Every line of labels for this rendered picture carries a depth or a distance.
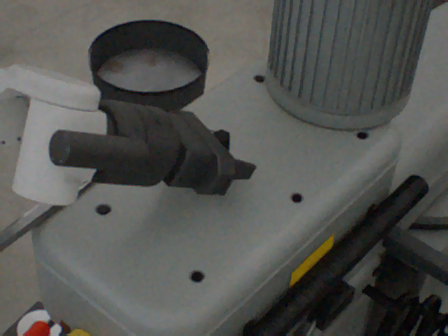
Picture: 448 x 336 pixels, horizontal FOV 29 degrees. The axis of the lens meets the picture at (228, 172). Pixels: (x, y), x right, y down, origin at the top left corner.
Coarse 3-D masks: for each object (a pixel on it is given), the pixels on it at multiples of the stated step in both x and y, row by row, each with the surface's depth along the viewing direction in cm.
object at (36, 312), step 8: (40, 304) 182; (32, 312) 179; (40, 312) 179; (16, 320) 179; (24, 320) 178; (32, 320) 178; (8, 328) 177; (16, 328) 178; (24, 328) 176; (56, 328) 177
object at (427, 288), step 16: (432, 208) 148; (416, 224) 149; (432, 224) 148; (432, 240) 148; (384, 256) 149; (384, 272) 151; (400, 272) 148; (416, 272) 146; (384, 288) 153; (400, 288) 150; (416, 288) 148; (432, 288) 155; (368, 320) 161; (400, 320) 155
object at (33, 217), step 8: (80, 184) 101; (88, 184) 101; (32, 208) 97; (40, 208) 97; (48, 208) 97; (56, 208) 98; (24, 216) 96; (32, 216) 96; (40, 216) 97; (16, 224) 95; (24, 224) 96; (32, 224) 96; (0, 232) 94; (8, 232) 95; (16, 232) 95; (24, 232) 95; (0, 240) 94; (8, 240) 94; (16, 240) 95; (0, 248) 93
